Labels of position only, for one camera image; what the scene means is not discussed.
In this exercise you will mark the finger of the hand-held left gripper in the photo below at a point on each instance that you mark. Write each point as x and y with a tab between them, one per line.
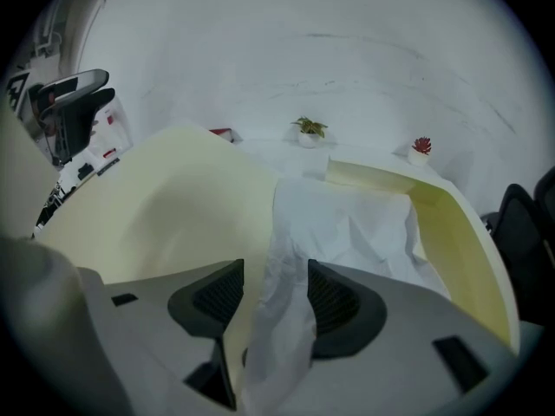
80	119
76	81

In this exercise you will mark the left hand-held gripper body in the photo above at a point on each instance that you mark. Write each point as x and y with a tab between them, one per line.
19	91

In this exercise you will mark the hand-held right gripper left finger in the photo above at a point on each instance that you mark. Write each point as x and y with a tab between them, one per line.
143	319

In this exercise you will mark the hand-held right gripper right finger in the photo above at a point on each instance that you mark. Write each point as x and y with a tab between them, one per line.
390	362

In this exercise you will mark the white sheet of paper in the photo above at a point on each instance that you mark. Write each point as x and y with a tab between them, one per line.
347	228

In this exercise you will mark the white bag with red labels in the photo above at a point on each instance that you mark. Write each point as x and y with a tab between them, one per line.
113	132

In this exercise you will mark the red box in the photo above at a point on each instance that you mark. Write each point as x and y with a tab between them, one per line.
225	134

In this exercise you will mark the black mesh chair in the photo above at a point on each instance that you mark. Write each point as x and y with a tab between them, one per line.
524	241

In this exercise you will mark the red potted plant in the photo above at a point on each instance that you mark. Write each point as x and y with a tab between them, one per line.
420	150

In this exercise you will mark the green potted plant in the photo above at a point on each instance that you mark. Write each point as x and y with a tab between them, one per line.
310	131

